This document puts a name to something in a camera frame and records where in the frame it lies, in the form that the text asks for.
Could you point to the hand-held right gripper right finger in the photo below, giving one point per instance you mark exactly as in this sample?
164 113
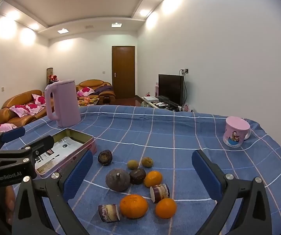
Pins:
206 176

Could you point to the person's left hand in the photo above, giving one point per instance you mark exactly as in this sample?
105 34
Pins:
10 199

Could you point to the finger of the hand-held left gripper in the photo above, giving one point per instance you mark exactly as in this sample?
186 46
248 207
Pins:
42 144
13 133

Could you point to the ceiling air vent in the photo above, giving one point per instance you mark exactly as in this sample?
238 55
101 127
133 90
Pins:
89 26

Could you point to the large purple fig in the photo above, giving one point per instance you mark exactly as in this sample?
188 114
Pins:
117 180

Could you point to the black television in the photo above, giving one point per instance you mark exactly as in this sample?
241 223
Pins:
171 88

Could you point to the blue checked cloth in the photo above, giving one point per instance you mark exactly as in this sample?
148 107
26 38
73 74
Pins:
169 132

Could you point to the pink flowered cushion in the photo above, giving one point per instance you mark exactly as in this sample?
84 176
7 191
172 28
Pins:
34 107
19 110
39 99
4 127
85 92

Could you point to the pink cartoon cup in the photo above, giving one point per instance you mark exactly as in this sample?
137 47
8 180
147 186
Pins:
236 132

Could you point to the large orange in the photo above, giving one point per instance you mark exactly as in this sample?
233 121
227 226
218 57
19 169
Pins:
133 206

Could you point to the pink electric kettle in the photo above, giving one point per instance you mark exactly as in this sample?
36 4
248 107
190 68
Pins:
64 102

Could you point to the brown wooden door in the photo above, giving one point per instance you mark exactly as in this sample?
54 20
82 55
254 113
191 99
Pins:
123 73

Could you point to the striped cake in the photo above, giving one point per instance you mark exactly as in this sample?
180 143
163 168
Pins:
109 213

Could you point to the low television stand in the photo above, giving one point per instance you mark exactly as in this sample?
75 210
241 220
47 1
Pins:
160 106

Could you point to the medium orange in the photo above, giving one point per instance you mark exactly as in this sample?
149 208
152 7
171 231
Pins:
165 208

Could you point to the standing rolled scroll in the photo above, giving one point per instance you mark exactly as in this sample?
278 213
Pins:
49 71

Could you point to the white flat box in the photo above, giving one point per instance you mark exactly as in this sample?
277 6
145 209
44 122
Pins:
150 98

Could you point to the square ceiling panel light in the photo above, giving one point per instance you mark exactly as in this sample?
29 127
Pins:
116 25
63 31

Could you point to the brown leather armchair sofa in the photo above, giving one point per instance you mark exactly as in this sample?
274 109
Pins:
94 82

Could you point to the pink tin box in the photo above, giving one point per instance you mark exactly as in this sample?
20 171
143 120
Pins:
78 137

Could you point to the printed paper leaflet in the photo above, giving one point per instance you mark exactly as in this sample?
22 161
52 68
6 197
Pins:
64 149

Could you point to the red plush toys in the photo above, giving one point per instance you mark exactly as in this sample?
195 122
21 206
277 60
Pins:
53 78

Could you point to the small orange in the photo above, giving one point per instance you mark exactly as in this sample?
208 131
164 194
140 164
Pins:
153 178

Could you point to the purple cloth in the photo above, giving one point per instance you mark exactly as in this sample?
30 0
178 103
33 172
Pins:
103 88

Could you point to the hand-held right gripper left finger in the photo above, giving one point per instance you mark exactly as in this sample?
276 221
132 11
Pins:
79 173

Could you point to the dark mangosteen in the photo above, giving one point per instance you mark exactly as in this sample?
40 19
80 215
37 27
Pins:
137 176
104 157

